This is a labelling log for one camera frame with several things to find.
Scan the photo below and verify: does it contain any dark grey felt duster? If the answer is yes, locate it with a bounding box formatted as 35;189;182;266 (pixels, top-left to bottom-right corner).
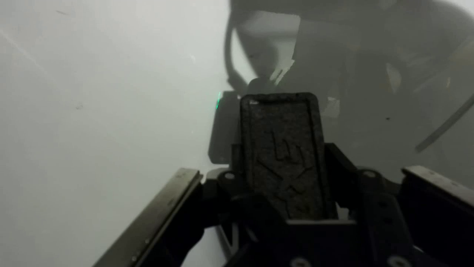
240;94;336;220

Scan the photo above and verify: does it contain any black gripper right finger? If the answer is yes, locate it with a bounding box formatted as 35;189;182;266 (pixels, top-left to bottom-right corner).
400;167;474;211

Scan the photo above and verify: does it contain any large white writing board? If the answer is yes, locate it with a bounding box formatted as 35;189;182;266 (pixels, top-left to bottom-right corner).
0;0;474;267

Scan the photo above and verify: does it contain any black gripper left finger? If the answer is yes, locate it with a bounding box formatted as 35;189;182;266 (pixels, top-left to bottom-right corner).
93;168;203;267

